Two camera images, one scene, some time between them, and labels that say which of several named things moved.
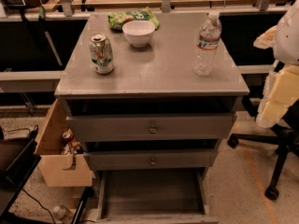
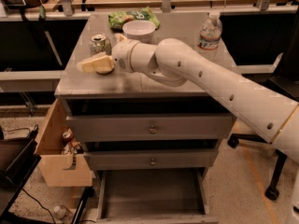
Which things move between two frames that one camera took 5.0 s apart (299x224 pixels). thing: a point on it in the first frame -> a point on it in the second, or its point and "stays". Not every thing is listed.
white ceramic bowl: x=138 y=33 stays
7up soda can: x=101 y=57 stays
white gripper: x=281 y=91 -> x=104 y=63
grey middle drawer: x=151 y=160 stays
